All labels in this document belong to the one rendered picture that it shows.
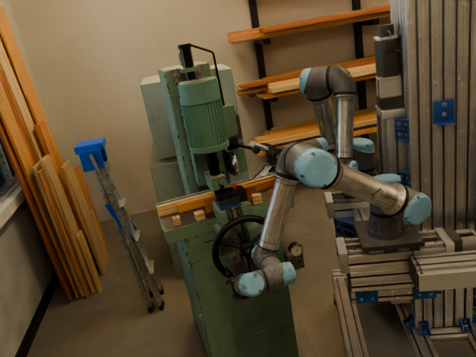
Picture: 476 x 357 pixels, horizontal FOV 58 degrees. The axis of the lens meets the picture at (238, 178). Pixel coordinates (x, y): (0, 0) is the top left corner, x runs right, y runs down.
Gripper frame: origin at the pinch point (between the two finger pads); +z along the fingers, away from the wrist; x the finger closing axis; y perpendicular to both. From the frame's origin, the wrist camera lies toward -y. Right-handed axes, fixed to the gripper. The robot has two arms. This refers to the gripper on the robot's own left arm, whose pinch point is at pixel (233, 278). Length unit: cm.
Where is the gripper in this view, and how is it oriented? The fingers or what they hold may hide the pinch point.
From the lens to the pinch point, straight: 176.1
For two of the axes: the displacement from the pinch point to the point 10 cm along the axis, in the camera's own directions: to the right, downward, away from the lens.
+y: 2.7, 9.5, -1.8
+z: -1.8, 2.3, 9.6
